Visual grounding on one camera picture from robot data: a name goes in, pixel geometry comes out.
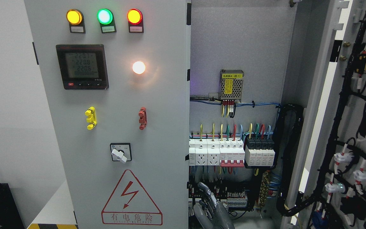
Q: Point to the grey cabinet door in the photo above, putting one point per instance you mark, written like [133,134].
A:
[162,42]
[324,179]

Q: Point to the brass ground terminal bar right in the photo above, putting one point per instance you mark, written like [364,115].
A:
[265,185]

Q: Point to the red indicator lamp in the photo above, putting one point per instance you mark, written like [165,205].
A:
[134,16]

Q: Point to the white socket breaker row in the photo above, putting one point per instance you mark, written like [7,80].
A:
[204,152]

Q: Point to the black digital power meter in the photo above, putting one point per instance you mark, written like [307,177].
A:
[83,66]

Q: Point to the red electric hazard sticker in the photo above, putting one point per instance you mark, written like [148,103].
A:
[130,204]

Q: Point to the metal mesh power supply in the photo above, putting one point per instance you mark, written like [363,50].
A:
[231,84]

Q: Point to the red terminal connector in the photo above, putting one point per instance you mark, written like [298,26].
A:
[142,118]

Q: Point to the white glowing indicator lamp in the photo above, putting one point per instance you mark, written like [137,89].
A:
[138,67]

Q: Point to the red handle circuit breaker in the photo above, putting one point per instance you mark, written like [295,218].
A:
[232,153]

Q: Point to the yellow terminal connector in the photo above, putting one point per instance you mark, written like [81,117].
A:
[91,117]

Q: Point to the black surge protector block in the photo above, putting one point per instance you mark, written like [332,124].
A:
[259,153]

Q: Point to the green indicator lamp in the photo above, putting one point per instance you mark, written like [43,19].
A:
[105,16]

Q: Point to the yellow indicator lamp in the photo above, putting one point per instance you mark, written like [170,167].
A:
[74,17]

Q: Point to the grey robot hand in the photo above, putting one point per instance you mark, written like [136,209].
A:
[211,214]

